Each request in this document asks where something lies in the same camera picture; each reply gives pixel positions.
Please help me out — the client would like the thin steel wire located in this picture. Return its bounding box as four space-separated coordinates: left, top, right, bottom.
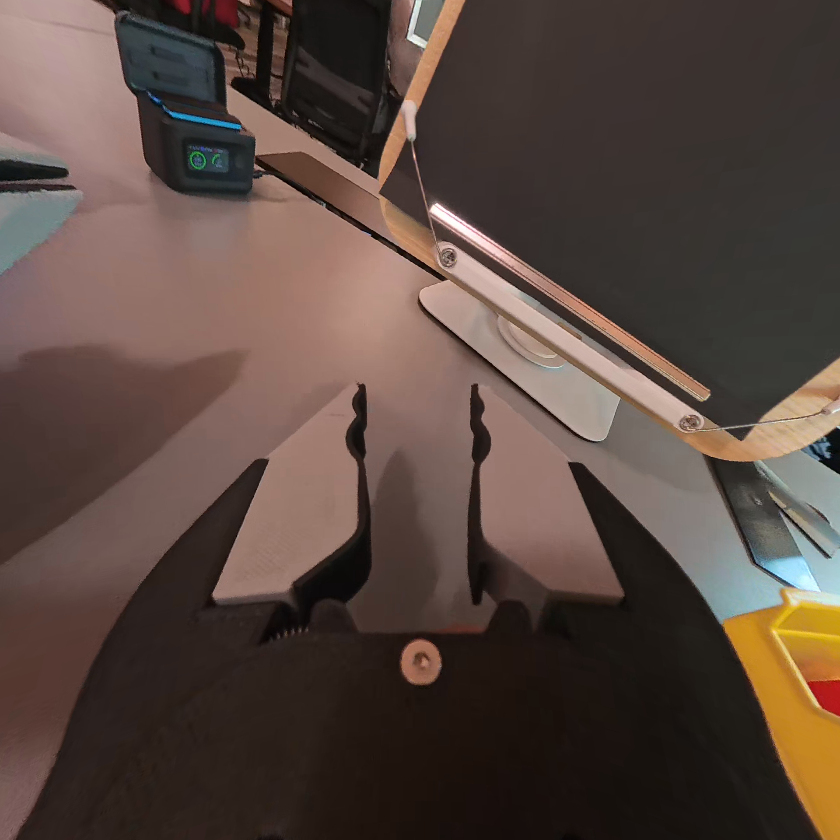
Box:
400 98 457 266
679 397 840 435

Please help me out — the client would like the dark flat desk panel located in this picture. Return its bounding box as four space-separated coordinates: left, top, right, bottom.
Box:
255 151 447 282

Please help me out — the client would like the yellow plastic bin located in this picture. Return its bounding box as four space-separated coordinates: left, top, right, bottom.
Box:
722 587 840 840

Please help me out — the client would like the black charging case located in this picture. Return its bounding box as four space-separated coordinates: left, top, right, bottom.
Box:
115 12 257 196

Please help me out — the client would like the white board stand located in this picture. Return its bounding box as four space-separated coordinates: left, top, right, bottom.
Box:
419 202 713 444

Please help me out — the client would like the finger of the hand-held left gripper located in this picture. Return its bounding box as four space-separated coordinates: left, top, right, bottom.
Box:
0 131 70 182
0 182 85 277

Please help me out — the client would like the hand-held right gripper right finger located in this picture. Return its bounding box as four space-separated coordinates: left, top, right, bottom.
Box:
467 384 626 606

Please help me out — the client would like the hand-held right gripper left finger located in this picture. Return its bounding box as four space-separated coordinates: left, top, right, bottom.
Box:
211 382 373 608

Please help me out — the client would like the black office chair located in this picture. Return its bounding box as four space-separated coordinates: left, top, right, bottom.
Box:
279 0 401 168

